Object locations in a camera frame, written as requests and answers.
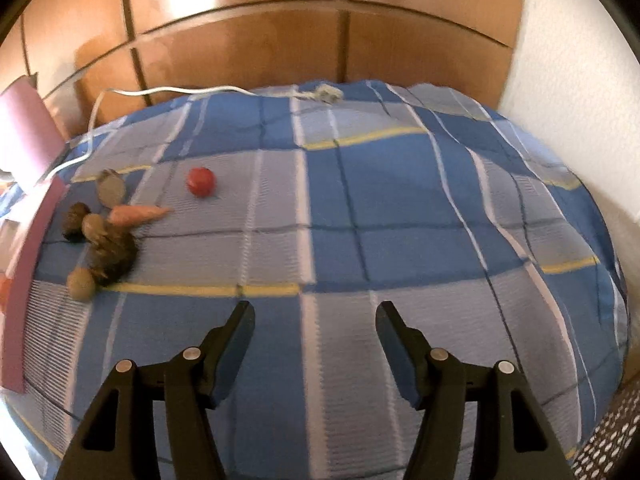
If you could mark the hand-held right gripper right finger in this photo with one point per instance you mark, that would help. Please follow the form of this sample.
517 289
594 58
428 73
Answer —
400 360

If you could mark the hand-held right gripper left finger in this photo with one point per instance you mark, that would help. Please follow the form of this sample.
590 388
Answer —
234 356

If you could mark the orange carrot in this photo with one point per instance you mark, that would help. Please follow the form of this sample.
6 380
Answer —
135 214

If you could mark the red tomato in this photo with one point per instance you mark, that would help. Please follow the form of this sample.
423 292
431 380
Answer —
201 182

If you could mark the beige potato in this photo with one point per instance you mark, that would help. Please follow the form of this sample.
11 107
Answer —
93 228

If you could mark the cut beige root piece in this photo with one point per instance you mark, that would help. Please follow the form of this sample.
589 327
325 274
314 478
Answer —
111 189

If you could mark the pink shallow tray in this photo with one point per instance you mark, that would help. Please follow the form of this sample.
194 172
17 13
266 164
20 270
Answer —
30 280

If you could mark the yellow lemon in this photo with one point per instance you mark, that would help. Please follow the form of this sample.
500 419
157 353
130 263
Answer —
81 284

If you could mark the blue plaid blanket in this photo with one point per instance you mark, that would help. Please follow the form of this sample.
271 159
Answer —
400 185

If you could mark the dark avocado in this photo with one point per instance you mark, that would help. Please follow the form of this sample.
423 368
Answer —
74 221

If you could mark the dotted dark mat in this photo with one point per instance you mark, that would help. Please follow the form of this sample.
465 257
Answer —
610 442

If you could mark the pink electric kettle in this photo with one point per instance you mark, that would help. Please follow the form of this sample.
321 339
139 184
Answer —
25 130

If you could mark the wooden wardrobe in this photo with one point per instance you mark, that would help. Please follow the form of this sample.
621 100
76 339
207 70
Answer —
250 35

